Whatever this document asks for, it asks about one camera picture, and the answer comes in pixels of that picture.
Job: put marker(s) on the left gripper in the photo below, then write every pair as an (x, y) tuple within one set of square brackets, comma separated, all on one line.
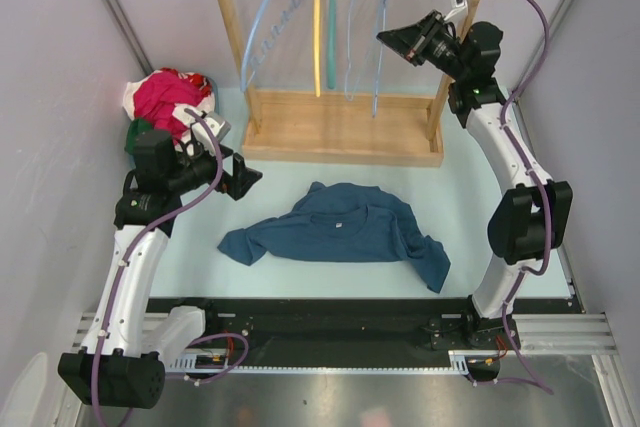
[(241, 176)]

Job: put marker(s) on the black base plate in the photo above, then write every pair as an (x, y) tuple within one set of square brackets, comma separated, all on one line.
[(349, 332)]

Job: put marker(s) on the white cable duct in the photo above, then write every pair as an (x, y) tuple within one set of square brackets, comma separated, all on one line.
[(455, 363)]

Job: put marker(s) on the teal laundry basket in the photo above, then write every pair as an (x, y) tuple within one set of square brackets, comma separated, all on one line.
[(212, 102)]

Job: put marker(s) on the pink garment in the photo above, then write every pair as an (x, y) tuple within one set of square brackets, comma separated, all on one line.
[(158, 96)]

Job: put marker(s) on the red patterned garment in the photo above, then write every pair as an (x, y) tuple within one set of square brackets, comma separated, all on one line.
[(201, 82)]

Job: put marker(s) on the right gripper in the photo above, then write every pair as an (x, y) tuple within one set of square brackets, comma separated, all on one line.
[(411, 43)]

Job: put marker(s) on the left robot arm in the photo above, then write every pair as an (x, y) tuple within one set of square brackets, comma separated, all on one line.
[(117, 364)]

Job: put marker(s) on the green garment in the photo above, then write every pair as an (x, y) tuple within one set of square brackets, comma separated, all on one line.
[(136, 127)]

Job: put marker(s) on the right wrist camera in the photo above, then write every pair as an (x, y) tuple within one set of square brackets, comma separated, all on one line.
[(458, 7)]

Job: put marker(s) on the light blue notched hanger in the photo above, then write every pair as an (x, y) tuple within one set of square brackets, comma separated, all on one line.
[(265, 31)]

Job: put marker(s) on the blue t-shirt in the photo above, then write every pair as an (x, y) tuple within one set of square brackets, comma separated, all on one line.
[(345, 223)]

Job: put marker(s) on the teal hanger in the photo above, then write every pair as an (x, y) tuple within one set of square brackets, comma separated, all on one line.
[(331, 45)]

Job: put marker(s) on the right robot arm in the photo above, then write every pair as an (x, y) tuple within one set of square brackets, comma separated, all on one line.
[(531, 218)]

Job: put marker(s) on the wooden clothes rack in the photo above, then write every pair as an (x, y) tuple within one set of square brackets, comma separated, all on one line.
[(296, 126)]

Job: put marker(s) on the yellow hanger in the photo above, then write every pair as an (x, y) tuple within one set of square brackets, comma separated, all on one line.
[(316, 39)]

